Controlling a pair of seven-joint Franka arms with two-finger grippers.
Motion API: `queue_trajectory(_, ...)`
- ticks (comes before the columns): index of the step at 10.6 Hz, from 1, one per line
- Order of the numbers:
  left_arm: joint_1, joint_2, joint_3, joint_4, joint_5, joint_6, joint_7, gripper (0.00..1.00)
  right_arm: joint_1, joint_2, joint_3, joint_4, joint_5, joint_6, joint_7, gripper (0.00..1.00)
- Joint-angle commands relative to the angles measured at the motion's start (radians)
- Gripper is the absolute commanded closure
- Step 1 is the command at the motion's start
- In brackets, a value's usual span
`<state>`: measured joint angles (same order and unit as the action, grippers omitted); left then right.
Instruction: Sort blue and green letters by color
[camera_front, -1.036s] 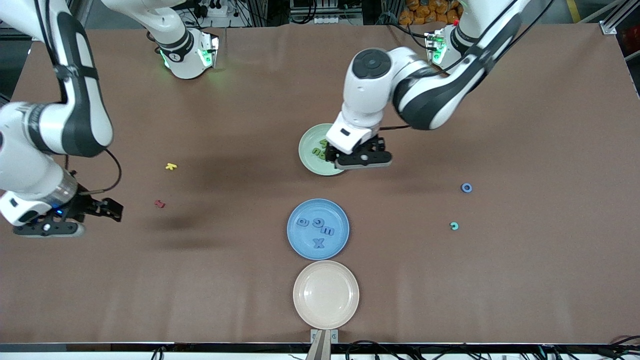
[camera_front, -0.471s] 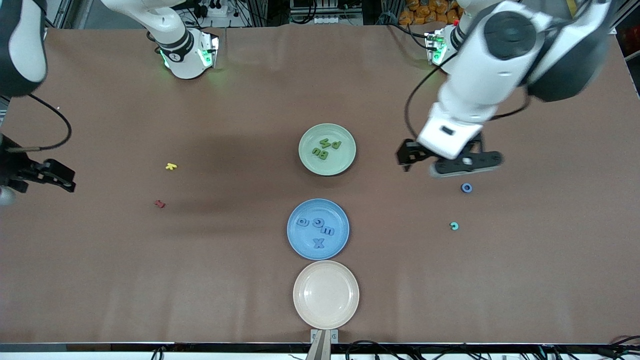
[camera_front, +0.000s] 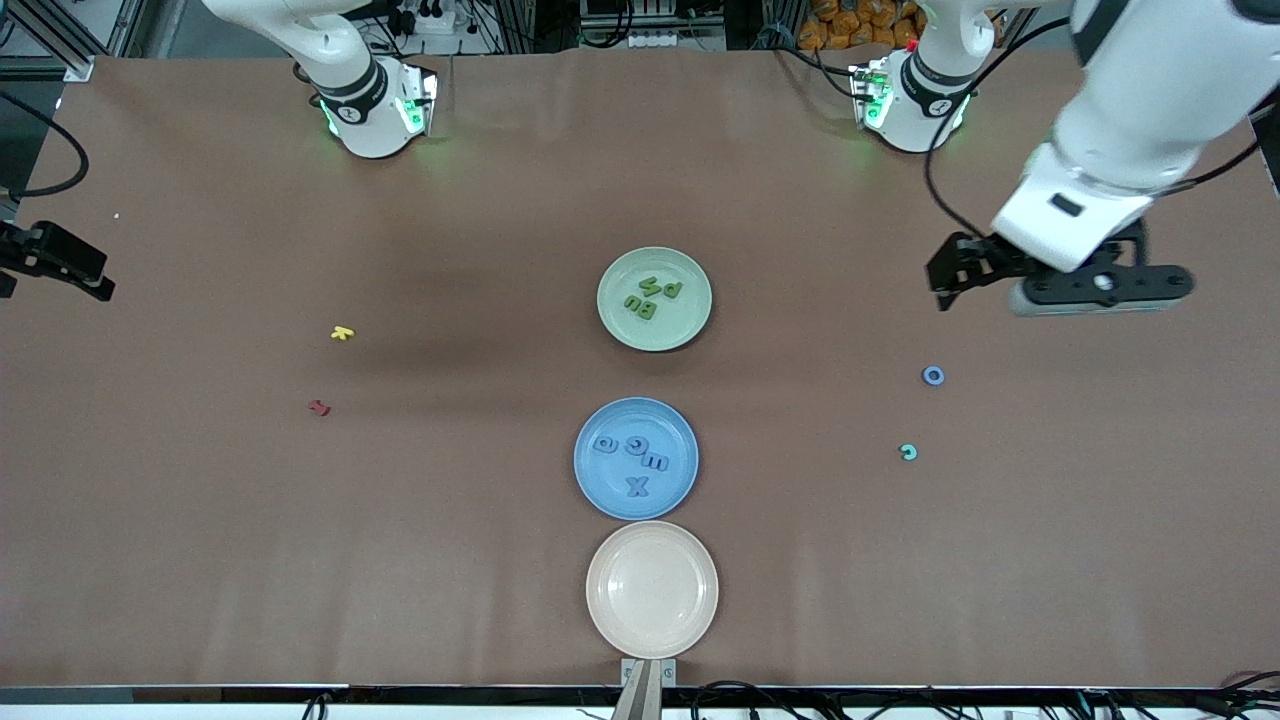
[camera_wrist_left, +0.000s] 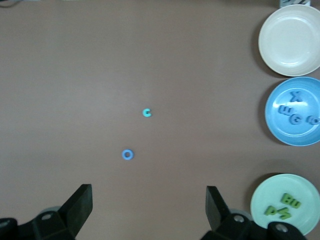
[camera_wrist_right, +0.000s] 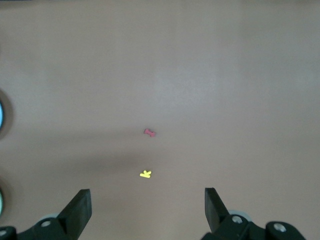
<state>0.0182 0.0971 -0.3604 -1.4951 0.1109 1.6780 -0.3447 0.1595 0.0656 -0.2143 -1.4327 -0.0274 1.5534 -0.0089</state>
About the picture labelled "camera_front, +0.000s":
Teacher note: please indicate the blue plate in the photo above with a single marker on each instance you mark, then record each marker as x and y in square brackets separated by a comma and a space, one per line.
[610, 490]

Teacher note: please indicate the pale green plate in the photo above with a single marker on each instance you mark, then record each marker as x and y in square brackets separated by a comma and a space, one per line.
[685, 320]

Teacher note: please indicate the aluminium frame profile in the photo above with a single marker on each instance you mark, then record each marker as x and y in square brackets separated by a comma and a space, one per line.
[78, 68]

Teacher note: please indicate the brown paper table cover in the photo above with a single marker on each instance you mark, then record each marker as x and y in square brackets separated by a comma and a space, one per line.
[200, 560]

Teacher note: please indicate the beige plate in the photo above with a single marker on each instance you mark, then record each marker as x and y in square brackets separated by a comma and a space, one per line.
[652, 590]

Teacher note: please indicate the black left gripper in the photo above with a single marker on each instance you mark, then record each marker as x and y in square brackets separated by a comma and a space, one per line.
[984, 256]

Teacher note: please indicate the blue foam letter m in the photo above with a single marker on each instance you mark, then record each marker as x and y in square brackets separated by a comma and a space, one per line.
[654, 461]

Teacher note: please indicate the white power strip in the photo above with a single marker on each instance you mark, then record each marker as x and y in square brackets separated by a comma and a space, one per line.
[660, 40]

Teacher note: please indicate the black plugs on power strip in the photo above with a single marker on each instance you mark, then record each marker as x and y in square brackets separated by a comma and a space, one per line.
[420, 18]

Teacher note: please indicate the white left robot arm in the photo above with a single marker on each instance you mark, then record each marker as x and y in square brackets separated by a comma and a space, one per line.
[1180, 90]

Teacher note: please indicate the orange packets pile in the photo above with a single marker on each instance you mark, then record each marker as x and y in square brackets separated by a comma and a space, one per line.
[850, 25]

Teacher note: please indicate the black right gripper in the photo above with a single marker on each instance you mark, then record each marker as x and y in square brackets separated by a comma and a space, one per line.
[40, 251]

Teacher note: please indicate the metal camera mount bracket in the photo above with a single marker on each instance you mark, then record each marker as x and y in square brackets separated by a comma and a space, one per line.
[640, 700]

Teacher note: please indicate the blue foam letter x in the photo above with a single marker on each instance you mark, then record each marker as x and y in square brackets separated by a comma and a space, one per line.
[637, 487]

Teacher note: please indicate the blue foam letter e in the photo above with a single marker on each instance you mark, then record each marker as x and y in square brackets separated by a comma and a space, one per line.
[630, 447]

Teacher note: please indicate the blue foam letter O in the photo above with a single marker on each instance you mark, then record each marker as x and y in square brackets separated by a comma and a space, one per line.
[924, 376]

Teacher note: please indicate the blue letter d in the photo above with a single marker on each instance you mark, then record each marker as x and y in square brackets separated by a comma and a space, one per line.
[606, 444]

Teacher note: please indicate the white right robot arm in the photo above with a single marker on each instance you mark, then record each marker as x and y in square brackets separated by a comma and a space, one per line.
[365, 110]

